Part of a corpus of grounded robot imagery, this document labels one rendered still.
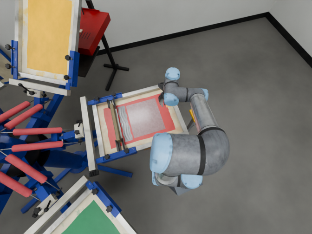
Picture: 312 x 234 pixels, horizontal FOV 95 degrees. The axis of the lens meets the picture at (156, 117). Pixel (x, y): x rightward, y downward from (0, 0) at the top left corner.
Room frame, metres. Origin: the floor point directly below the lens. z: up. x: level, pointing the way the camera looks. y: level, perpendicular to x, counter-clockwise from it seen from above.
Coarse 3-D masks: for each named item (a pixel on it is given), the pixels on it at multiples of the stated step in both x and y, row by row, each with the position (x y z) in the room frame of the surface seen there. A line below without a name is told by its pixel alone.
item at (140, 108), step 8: (152, 96) 0.74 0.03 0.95; (120, 104) 0.65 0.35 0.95; (128, 104) 0.65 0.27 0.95; (136, 104) 0.65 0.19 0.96; (144, 104) 0.65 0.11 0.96; (152, 104) 0.65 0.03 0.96; (104, 112) 0.57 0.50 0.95; (128, 112) 0.57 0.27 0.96; (136, 112) 0.57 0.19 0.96; (144, 112) 0.56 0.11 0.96; (152, 112) 0.56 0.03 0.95; (160, 112) 0.56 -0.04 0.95; (128, 120) 0.49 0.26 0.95
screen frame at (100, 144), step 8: (144, 88) 0.82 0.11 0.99; (152, 88) 0.82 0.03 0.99; (128, 96) 0.73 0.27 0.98; (96, 104) 0.64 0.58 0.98; (96, 112) 0.56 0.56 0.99; (176, 112) 0.54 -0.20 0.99; (96, 120) 0.48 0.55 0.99; (96, 128) 0.40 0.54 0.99; (184, 128) 0.39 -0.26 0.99; (144, 144) 0.25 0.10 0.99; (104, 152) 0.19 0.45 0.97
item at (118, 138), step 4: (112, 104) 0.60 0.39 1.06; (112, 108) 0.56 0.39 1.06; (112, 112) 0.52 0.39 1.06; (112, 116) 0.49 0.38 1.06; (116, 116) 0.51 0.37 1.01; (116, 120) 0.45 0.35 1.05; (116, 124) 0.41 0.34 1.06; (116, 128) 0.37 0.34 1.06; (116, 132) 0.34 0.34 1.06; (116, 136) 0.30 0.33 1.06; (120, 136) 0.31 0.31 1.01; (120, 140) 0.27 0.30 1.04
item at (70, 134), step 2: (72, 130) 0.37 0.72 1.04; (74, 130) 0.37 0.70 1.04; (66, 132) 0.35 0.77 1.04; (68, 132) 0.35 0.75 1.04; (70, 132) 0.35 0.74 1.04; (72, 132) 0.35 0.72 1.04; (64, 134) 0.33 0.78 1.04; (66, 134) 0.33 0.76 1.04; (68, 134) 0.33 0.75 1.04; (70, 134) 0.33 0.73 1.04; (72, 134) 0.33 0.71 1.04; (74, 134) 0.33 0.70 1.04; (64, 136) 0.31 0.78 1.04; (66, 136) 0.31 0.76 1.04; (68, 136) 0.31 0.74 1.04; (70, 136) 0.31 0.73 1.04; (72, 136) 0.31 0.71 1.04; (74, 136) 0.31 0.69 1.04; (64, 138) 0.30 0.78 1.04; (66, 138) 0.30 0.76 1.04; (68, 138) 0.30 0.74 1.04; (70, 138) 0.30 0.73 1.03; (72, 138) 0.30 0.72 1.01; (66, 140) 0.29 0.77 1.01; (68, 140) 0.29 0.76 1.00
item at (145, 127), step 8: (168, 112) 0.56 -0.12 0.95; (136, 120) 0.48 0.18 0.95; (144, 120) 0.48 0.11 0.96; (152, 120) 0.48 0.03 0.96; (160, 120) 0.48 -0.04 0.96; (168, 120) 0.48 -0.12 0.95; (112, 128) 0.41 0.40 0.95; (136, 128) 0.41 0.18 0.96; (144, 128) 0.40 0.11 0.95; (152, 128) 0.40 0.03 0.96; (160, 128) 0.40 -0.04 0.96; (168, 128) 0.40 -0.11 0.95; (112, 136) 0.33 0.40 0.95; (136, 136) 0.33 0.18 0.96; (144, 136) 0.33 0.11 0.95; (152, 136) 0.32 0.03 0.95; (112, 144) 0.26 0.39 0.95; (120, 144) 0.26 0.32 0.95
